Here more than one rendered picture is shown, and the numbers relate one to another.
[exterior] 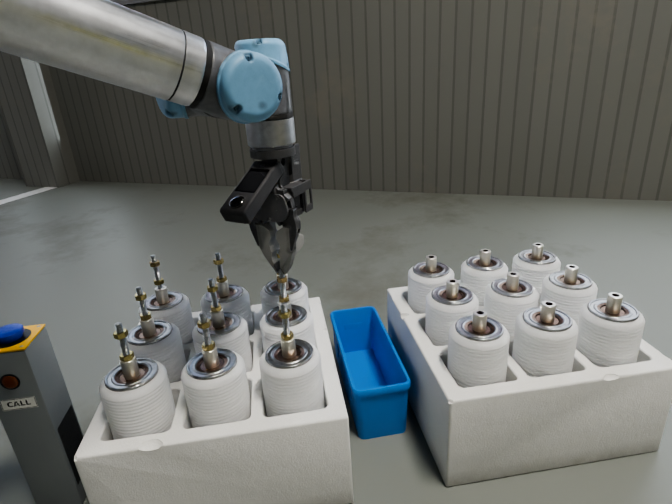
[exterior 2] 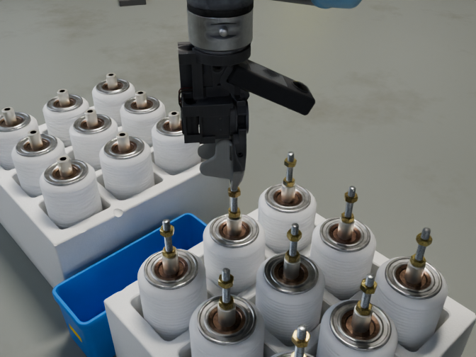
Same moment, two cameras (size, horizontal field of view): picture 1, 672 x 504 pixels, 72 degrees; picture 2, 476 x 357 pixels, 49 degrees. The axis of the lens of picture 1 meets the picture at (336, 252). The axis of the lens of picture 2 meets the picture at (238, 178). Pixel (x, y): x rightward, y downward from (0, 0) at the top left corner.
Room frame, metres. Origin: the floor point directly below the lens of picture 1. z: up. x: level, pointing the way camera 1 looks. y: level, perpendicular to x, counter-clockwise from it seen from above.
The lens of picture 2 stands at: (1.06, 0.58, 0.78)
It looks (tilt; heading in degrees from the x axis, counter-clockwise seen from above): 36 degrees down; 235
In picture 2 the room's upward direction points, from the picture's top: straight up
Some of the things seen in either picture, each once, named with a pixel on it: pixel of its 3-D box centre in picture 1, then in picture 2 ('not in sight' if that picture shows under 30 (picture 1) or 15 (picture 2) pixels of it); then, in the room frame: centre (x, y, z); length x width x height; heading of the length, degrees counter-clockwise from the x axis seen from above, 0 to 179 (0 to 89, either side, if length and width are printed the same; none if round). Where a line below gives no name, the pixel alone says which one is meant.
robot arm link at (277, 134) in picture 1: (269, 133); (220, 27); (0.74, 0.09, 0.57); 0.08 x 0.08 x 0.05
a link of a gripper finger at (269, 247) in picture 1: (275, 243); (221, 167); (0.75, 0.10, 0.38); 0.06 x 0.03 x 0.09; 152
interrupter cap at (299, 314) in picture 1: (286, 316); (234, 230); (0.72, 0.10, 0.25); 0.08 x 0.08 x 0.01
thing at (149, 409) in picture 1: (145, 422); (400, 320); (0.58, 0.32, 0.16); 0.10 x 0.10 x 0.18
